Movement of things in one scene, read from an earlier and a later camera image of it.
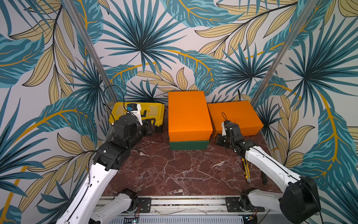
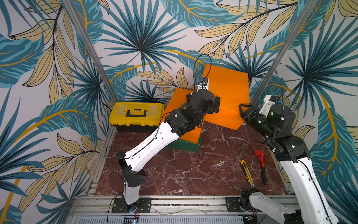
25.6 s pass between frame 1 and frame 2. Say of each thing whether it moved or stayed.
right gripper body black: moved
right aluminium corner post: stayed
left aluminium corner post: stayed
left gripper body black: moved
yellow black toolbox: stayed
